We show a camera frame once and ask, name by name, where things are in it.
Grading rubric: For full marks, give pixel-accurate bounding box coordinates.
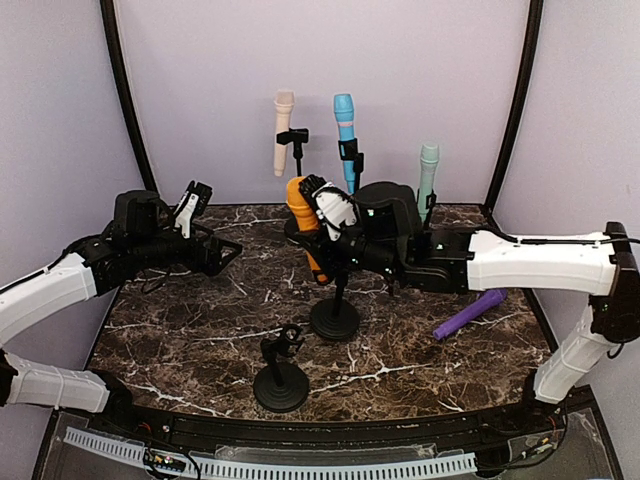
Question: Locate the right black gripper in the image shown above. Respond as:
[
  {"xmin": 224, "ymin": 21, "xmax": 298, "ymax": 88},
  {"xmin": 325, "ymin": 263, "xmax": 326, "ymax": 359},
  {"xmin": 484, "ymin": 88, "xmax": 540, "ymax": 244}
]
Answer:
[{"xmin": 296, "ymin": 215, "xmax": 407, "ymax": 280}]

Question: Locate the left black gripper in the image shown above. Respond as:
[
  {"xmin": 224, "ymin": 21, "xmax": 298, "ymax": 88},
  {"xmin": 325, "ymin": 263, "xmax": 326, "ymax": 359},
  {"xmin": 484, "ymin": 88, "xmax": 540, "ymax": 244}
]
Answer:
[{"xmin": 131, "ymin": 221, "xmax": 242, "ymax": 277}]

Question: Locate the orange microphone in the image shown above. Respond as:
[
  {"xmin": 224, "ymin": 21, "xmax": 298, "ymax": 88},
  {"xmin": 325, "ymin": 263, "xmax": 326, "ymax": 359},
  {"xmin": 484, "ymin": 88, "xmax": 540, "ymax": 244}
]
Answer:
[{"xmin": 286, "ymin": 176, "xmax": 328, "ymax": 285}]

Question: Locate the black stand of orange microphone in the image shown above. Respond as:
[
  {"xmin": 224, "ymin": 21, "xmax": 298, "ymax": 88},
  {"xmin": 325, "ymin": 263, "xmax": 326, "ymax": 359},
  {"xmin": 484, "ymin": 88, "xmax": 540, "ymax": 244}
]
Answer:
[{"xmin": 310, "ymin": 273, "xmax": 361, "ymax": 341}]

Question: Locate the black stand of blue microphone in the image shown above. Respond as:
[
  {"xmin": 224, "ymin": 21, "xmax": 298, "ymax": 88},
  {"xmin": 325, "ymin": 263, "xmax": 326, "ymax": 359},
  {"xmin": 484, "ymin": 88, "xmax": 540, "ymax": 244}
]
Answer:
[{"xmin": 338, "ymin": 138, "xmax": 364, "ymax": 194}]

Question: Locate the black stand of mint microphone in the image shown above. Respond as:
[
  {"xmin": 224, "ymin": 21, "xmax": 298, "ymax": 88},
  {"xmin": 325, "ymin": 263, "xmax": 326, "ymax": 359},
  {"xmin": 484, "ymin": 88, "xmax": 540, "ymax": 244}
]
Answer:
[{"xmin": 417, "ymin": 191, "xmax": 437, "ymax": 229}]

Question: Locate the mint green microphone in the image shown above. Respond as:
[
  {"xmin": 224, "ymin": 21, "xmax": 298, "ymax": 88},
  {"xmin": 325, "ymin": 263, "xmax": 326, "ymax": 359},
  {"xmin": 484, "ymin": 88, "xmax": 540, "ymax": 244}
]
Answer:
[{"xmin": 418, "ymin": 143, "xmax": 440, "ymax": 194}]

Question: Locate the black stand of purple microphone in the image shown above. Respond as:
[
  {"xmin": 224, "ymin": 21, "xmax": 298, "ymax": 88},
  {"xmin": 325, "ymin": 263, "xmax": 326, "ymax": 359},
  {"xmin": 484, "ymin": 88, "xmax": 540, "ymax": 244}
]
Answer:
[{"xmin": 253, "ymin": 324, "xmax": 310, "ymax": 414}]

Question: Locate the blue microphone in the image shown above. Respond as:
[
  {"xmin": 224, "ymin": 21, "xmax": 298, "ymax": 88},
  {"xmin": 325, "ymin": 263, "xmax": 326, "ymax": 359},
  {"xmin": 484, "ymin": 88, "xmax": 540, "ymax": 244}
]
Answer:
[{"xmin": 333, "ymin": 93, "xmax": 356, "ymax": 194}]

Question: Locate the purple microphone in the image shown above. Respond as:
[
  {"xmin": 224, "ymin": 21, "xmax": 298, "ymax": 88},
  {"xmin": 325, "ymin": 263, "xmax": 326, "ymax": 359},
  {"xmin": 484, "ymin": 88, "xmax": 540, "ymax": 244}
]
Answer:
[{"xmin": 433, "ymin": 289, "xmax": 508, "ymax": 341}]

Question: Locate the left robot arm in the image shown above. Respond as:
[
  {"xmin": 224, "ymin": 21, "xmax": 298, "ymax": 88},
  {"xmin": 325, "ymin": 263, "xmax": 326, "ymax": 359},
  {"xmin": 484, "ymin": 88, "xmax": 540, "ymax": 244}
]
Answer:
[{"xmin": 1, "ymin": 182, "xmax": 242, "ymax": 436}]

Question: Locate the black stand of beige microphone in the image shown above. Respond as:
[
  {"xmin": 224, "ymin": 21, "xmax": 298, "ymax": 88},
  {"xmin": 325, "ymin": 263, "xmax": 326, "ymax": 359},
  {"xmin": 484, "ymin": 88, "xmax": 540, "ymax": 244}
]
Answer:
[{"xmin": 275, "ymin": 127, "xmax": 321, "ymax": 243}]

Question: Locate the beige microphone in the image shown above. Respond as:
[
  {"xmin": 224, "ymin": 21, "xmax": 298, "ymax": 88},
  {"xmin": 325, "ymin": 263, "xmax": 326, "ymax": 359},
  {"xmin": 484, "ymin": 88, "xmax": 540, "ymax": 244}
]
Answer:
[{"xmin": 273, "ymin": 90, "xmax": 295, "ymax": 177}]

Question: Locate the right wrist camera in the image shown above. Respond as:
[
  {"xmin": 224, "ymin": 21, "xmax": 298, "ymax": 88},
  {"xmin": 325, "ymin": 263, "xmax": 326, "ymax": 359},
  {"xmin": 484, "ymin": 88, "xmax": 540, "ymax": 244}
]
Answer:
[{"xmin": 298, "ymin": 174, "xmax": 357, "ymax": 241}]

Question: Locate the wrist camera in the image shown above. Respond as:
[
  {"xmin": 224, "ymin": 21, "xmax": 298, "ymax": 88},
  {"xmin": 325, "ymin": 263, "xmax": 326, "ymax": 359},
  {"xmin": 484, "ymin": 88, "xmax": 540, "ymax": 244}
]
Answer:
[
  {"xmin": 173, "ymin": 180, "xmax": 213, "ymax": 239},
  {"xmin": 298, "ymin": 174, "xmax": 357, "ymax": 241}
]

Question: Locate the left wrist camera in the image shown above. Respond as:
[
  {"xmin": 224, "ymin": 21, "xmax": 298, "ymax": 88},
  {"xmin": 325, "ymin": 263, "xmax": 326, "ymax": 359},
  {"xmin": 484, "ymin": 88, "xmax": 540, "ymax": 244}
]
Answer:
[{"xmin": 173, "ymin": 180, "xmax": 213, "ymax": 239}]

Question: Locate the white slotted cable duct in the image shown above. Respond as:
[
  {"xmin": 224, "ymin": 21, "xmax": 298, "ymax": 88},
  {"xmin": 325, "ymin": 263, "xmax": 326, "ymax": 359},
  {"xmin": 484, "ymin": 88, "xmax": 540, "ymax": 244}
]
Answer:
[{"xmin": 63, "ymin": 427, "xmax": 477, "ymax": 480}]

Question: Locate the black front frame rail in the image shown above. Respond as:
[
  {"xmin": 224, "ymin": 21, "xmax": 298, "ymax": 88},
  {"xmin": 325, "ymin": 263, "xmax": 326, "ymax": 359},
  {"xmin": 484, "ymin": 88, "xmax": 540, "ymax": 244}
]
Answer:
[{"xmin": 89, "ymin": 374, "xmax": 567, "ymax": 450}]

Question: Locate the left black corner post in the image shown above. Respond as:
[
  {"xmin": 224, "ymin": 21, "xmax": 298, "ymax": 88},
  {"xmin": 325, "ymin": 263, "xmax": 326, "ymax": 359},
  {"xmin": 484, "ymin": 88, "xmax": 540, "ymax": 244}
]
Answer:
[{"xmin": 99, "ymin": 0, "xmax": 159, "ymax": 193}]

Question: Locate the black corner post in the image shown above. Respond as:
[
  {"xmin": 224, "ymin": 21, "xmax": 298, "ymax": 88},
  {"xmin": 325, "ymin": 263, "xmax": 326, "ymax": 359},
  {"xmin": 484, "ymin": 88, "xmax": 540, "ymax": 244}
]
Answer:
[
  {"xmin": 99, "ymin": 0, "xmax": 159, "ymax": 193},
  {"xmin": 483, "ymin": 0, "xmax": 544, "ymax": 217}
]

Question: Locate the right black corner post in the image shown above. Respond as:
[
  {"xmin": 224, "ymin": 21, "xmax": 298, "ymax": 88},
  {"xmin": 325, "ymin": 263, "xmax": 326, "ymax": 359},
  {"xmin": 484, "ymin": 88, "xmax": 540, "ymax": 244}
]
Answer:
[{"xmin": 483, "ymin": 0, "xmax": 544, "ymax": 217}]

